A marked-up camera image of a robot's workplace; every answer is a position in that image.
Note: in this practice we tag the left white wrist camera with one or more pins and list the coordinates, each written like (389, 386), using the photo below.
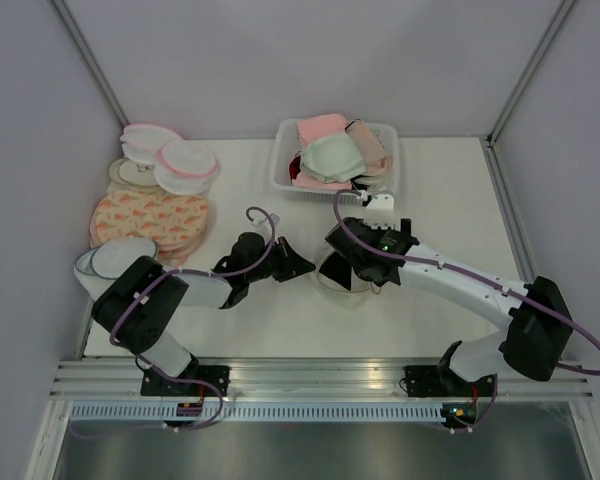
(269, 222)

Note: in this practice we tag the aluminium frame post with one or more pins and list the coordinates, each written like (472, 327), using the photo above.
(80, 43)
(556, 24)

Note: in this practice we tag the white slotted cable duct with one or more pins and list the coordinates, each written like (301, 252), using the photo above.
(293, 412)

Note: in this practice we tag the carrot print laundry bag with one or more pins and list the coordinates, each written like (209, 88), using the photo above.
(171, 221)

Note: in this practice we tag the pink trimmed mesh laundry bag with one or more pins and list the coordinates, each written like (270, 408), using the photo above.
(185, 168)

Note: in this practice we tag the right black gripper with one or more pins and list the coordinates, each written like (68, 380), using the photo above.
(368, 227)

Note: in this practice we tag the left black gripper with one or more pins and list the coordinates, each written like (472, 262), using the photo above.
(293, 264)

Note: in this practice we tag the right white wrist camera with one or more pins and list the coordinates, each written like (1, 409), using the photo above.
(379, 211)

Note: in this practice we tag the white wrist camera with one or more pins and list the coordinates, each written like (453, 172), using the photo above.
(269, 222)
(379, 211)

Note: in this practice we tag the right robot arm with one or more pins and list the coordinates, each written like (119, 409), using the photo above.
(530, 337)

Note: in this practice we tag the beige trimmed mesh laundry bag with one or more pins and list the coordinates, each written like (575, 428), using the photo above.
(360, 290)

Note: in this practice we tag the left aluminium frame post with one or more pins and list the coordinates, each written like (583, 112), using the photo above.
(80, 43)

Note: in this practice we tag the aluminium mounting rail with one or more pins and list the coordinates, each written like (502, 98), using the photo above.
(322, 379)

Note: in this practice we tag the beige flat laundry bag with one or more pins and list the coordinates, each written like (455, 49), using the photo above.
(130, 173)

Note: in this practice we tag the white plastic basket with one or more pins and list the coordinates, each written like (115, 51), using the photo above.
(287, 179)

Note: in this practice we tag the right aluminium frame post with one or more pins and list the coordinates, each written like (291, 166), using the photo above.
(556, 24)

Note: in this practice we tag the pink trimmed bag at back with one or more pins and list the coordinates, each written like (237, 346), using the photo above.
(141, 141)

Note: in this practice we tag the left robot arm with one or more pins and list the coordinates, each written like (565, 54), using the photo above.
(137, 308)

